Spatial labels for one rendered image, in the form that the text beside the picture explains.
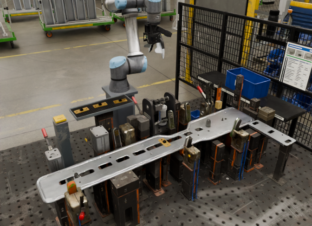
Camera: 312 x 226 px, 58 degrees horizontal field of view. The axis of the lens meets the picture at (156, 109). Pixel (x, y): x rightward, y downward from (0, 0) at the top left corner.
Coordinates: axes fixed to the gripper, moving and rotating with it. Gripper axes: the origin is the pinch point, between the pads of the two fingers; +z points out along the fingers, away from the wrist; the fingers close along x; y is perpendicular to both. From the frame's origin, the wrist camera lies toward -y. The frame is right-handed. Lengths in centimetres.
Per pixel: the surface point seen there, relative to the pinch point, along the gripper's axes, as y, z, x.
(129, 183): 45, 42, 46
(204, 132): -16, 44, 30
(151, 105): 9.9, 26.7, 8.7
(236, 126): -29, 38, 42
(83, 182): 63, 44, 31
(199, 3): -201, 11, -196
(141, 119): 14.9, 36.3, 5.7
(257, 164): -51, 73, 47
